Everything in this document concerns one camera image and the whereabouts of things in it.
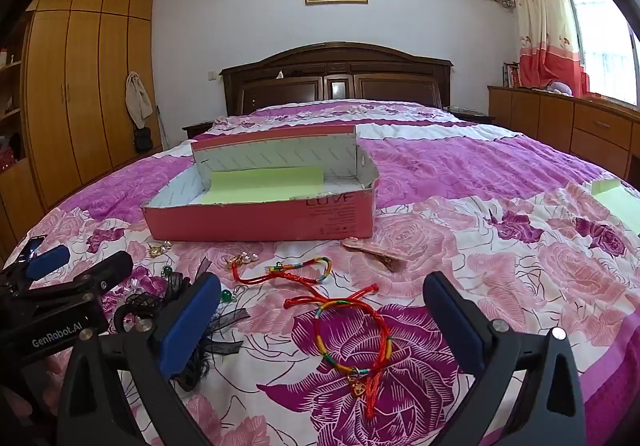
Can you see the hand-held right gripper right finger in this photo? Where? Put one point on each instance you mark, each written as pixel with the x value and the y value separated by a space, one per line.
pixel 455 321

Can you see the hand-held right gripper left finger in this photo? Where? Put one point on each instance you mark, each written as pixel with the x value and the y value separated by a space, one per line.
pixel 185 331

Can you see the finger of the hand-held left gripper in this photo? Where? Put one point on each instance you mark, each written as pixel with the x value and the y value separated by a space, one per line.
pixel 47 261
pixel 107 271

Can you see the black feather mesh hair accessory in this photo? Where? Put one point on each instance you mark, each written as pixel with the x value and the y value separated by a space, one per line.
pixel 176 285

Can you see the red framed mirror tray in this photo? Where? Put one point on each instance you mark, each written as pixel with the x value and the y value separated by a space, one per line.
pixel 250 221

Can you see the gold earring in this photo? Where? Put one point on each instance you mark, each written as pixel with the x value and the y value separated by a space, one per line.
pixel 157 251

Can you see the green bead earring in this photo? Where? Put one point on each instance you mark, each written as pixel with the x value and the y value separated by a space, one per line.
pixel 227 296
pixel 167 270

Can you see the pearl earring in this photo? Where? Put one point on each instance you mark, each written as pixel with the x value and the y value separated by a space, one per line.
pixel 245 257

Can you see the pink hair clip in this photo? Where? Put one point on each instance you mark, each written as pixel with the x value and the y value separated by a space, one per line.
pixel 372 253

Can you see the small black bag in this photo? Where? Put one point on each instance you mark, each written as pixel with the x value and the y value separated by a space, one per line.
pixel 142 138

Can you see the bed with purple bedspread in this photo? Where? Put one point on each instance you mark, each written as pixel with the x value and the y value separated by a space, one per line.
pixel 450 161

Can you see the green paper sheet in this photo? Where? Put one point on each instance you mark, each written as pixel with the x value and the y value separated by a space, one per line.
pixel 617 201
pixel 260 183

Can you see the dark wooden nightstand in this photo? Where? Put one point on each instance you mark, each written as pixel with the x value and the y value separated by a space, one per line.
pixel 197 128
pixel 467 113

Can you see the beige cloth bag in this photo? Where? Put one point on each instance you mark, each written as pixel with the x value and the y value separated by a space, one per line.
pixel 137 98

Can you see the wooden wardrobe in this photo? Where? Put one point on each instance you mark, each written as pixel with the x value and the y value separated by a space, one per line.
pixel 85 76

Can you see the low wooden cabinet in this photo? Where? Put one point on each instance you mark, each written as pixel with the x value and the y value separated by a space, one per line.
pixel 550 118

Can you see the pale plush toy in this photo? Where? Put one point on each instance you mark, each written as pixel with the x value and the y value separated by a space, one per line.
pixel 560 87

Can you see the dark wooden headboard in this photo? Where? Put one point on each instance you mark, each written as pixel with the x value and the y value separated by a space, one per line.
pixel 340 76

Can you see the cream and red curtain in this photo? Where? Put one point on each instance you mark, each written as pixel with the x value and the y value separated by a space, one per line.
pixel 542 26

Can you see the window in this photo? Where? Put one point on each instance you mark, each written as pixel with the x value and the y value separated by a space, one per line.
pixel 605 26

